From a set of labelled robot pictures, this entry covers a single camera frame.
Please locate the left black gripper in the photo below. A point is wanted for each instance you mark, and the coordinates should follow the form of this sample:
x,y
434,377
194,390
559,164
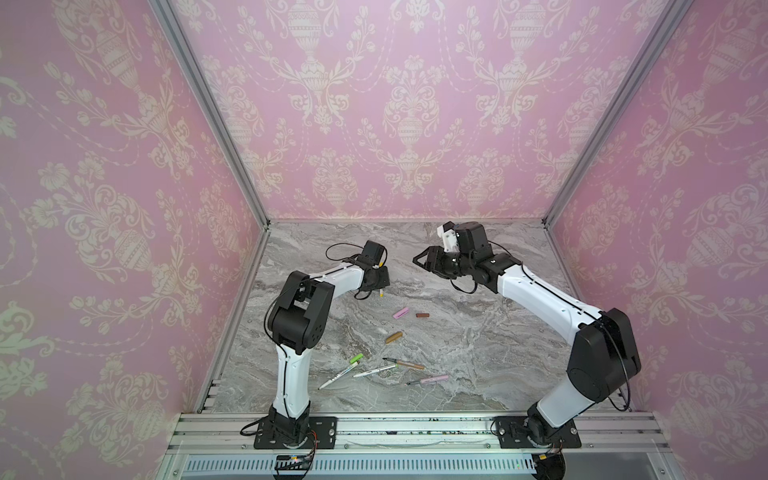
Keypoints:
x,y
384,279

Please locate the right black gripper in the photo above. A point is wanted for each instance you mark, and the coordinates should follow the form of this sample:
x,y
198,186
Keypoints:
x,y
444,259

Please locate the white marker bright green cap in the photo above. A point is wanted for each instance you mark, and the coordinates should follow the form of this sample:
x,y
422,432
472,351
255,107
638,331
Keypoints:
x,y
353,363

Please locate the white green marker pen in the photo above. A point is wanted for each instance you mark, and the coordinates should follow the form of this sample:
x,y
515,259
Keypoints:
x,y
375,371

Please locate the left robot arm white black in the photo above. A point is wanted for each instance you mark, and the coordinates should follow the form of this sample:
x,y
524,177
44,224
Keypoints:
x,y
295,323

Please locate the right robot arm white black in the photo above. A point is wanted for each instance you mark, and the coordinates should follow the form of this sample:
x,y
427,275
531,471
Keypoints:
x,y
603,351

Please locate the pink pen cap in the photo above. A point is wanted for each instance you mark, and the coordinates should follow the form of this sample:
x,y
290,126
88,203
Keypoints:
x,y
401,313

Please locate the tan brown pen cap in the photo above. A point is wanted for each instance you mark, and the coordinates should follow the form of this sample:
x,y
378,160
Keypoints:
x,y
393,337

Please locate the brown fountain pen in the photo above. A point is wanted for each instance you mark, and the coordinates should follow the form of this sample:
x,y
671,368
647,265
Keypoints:
x,y
404,363

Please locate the pink fountain pen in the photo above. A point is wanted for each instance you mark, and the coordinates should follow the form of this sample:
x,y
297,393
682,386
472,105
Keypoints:
x,y
429,380

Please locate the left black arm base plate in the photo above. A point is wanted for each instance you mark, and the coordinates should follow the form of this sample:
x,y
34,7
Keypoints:
x,y
305,433

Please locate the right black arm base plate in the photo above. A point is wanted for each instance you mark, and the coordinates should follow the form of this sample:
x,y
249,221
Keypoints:
x,y
521,432

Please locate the white vented cable duct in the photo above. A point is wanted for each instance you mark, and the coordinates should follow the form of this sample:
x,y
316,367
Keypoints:
x,y
358,465

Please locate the aluminium front rail frame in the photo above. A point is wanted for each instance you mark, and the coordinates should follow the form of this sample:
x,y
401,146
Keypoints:
x,y
614,446

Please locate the left aluminium corner post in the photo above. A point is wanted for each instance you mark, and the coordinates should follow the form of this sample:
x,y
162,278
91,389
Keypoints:
x,y
194,74

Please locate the aluminium corner post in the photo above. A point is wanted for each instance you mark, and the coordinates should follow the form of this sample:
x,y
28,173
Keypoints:
x,y
662,31
194,74

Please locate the right aluminium corner post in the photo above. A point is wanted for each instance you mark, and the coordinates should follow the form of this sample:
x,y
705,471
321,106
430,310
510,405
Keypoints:
x,y
662,31

